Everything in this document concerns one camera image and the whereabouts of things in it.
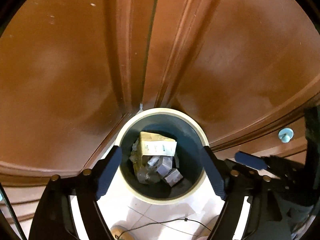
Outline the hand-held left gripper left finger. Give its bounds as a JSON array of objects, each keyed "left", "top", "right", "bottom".
[{"left": 29, "top": 145, "right": 123, "bottom": 240}]

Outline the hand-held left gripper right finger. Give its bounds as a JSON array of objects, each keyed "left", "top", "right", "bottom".
[{"left": 200, "top": 145, "right": 292, "bottom": 240}]

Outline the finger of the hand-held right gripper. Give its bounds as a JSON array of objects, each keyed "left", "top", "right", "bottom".
[{"left": 234, "top": 151, "right": 290, "bottom": 177}]

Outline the clear plastic bag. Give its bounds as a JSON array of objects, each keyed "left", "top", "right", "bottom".
[{"left": 131, "top": 137, "right": 163, "bottom": 184}]

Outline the small white blue box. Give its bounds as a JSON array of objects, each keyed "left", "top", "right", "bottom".
[{"left": 164, "top": 168, "right": 184, "bottom": 187}]

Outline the round trash bin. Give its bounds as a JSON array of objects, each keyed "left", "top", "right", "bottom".
[{"left": 114, "top": 108, "right": 210, "bottom": 205}]

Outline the small pale cardboard box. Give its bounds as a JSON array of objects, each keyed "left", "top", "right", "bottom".
[{"left": 156, "top": 156, "right": 175, "bottom": 175}]

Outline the yellow carton box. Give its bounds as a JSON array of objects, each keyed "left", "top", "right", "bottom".
[{"left": 139, "top": 131, "right": 177, "bottom": 165}]

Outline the round cabinet knob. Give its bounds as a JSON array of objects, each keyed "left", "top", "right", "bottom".
[{"left": 278, "top": 127, "right": 295, "bottom": 143}]

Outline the yellow slipper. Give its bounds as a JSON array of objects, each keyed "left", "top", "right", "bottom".
[
  {"left": 200, "top": 216, "right": 220, "bottom": 238},
  {"left": 110, "top": 225, "right": 135, "bottom": 240}
]

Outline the brown wooden cabinet door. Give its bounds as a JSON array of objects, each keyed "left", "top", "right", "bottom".
[
  {"left": 0, "top": 0, "right": 150, "bottom": 180},
  {"left": 155, "top": 0, "right": 320, "bottom": 155}
]

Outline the black floor cable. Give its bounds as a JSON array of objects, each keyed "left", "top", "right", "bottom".
[{"left": 117, "top": 216, "right": 213, "bottom": 238}]

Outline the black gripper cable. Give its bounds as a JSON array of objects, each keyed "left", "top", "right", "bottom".
[{"left": 0, "top": 181, "right": 27, "bottom": 240}]

